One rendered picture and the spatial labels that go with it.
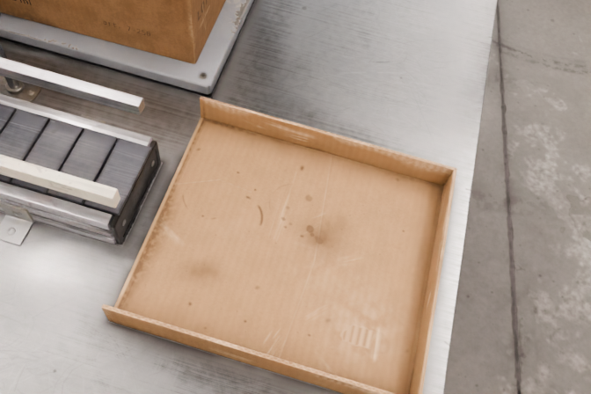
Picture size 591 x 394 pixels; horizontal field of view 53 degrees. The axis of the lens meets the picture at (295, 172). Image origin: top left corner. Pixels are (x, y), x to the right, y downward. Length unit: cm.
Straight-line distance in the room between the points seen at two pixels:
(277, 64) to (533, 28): 157
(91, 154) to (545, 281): 132
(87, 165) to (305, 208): 23
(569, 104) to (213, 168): 156
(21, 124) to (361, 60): 42
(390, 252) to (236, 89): 28
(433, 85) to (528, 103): 124
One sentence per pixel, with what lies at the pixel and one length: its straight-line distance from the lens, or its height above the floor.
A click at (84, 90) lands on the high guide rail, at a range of 59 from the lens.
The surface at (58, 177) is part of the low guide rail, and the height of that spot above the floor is 91.
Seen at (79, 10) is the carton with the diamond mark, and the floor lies 89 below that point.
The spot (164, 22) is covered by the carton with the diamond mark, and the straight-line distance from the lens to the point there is 71.
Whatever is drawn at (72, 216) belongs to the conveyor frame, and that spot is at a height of 87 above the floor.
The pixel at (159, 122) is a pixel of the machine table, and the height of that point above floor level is 83.
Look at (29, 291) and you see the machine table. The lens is 65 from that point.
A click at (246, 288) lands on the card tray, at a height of 83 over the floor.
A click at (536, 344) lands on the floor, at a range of 164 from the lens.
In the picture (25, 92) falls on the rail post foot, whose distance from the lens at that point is 78.
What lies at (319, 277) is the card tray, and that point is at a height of 83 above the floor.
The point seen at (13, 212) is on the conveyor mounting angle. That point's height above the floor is 85.
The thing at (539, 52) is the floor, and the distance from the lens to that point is 219.
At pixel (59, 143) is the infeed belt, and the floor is 88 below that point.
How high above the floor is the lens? 141
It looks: 58 degrees down
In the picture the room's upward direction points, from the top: 10 degrees clockwise
